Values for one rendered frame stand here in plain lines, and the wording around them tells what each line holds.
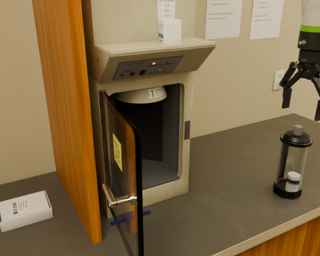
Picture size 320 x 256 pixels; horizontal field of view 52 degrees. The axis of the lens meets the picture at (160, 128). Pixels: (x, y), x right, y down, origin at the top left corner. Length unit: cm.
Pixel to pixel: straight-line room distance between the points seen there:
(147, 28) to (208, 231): 65
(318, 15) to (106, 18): 61
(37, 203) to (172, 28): 73
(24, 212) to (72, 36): 62
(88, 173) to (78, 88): 24
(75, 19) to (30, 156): 78
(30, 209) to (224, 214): 65
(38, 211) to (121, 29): 64
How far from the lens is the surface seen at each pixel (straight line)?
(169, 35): 91
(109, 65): 84
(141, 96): 103
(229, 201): 124
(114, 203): 76
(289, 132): 124
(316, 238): 149
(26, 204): 122
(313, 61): 113
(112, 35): 93
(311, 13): 111
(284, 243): 133
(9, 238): 116
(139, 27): 96
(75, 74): 82
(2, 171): 146
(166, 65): 94
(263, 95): 197
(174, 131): 116
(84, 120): 86
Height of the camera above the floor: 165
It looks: 23 degrees down
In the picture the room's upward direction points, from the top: straight up
